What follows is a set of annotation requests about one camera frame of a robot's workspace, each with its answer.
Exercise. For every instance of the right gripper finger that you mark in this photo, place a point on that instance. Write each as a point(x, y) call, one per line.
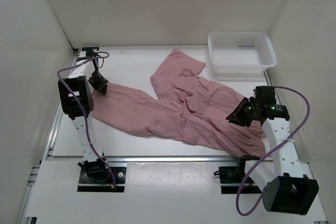
point(239, 111)
point(244, 122)

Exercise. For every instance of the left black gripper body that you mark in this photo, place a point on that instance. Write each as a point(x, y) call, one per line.
point(97, 80)

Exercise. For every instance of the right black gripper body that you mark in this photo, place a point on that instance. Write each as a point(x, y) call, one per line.
point(249, 110)

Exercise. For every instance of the pink trousers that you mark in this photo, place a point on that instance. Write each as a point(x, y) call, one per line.
point(187, 108)

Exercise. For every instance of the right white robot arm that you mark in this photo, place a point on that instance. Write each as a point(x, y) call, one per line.
point(286, 188)

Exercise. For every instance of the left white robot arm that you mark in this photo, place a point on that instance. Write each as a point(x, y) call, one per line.
point(75, 85)

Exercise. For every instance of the white plastic basket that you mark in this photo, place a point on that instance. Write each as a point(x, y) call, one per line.
point(240, 53)

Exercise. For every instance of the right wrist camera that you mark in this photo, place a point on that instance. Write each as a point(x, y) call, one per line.
point(265, 95)

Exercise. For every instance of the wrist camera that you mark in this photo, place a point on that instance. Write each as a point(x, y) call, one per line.
point(92, 55)
point(265, 95)

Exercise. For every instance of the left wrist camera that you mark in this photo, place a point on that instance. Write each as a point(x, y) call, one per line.
point(92, 55)

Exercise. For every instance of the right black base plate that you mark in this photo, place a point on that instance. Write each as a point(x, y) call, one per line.
point(230, 178)

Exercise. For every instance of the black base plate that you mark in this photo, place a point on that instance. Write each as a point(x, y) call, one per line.
point(102, 183)
point(230, 178)

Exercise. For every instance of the aluminium rail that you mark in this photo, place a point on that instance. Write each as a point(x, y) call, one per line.
point(170, 159)

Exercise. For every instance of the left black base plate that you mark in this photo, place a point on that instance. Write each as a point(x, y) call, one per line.
point(102, 183)

